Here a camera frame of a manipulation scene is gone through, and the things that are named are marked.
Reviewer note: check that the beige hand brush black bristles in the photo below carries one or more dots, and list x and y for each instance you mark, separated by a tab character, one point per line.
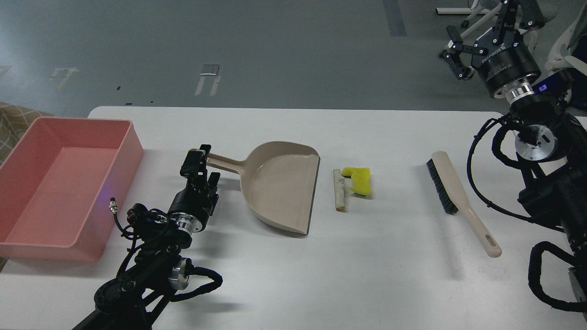
453	198

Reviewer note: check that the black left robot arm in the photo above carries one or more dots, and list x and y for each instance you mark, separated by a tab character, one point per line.
154	273

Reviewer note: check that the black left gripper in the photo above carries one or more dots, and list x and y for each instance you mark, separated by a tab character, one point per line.
195	204

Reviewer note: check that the white chair right edge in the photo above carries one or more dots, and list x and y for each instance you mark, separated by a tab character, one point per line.
569	52

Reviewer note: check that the white office chair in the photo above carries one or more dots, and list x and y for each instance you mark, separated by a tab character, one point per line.
531	16

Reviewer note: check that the pink plastic bin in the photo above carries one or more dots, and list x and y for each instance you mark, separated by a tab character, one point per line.
56	186

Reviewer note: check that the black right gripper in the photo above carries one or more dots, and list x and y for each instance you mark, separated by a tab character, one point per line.
501	59

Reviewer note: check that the beige plastic dustpan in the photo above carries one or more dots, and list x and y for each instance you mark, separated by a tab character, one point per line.
278	183

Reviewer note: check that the yellow green sponge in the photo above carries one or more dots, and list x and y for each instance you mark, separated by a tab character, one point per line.
360	178

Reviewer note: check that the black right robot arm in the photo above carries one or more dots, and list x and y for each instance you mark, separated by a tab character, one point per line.
539	138

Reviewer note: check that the beige patterned cushion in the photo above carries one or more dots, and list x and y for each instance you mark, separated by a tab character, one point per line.
14	122

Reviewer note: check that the toast bread slice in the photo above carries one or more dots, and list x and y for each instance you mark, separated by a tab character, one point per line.
339	189

